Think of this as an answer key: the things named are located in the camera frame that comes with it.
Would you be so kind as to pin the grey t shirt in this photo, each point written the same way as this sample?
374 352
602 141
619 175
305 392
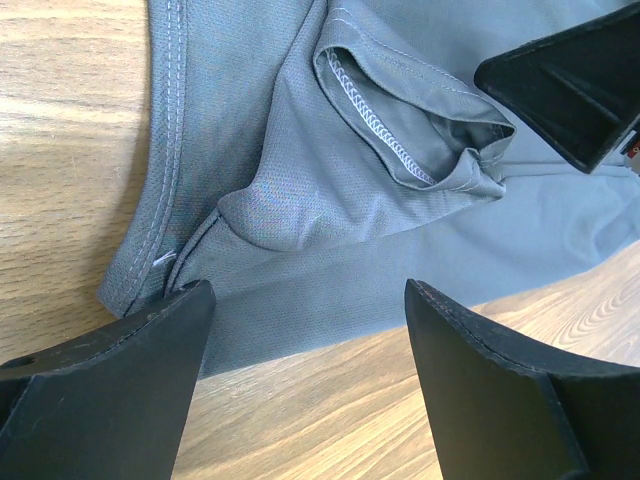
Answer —
307 158

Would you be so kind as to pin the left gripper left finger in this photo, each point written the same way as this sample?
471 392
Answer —
109 404

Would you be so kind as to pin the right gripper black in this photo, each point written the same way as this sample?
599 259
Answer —
577 89

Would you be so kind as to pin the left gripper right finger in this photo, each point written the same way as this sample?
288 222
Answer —
502 405

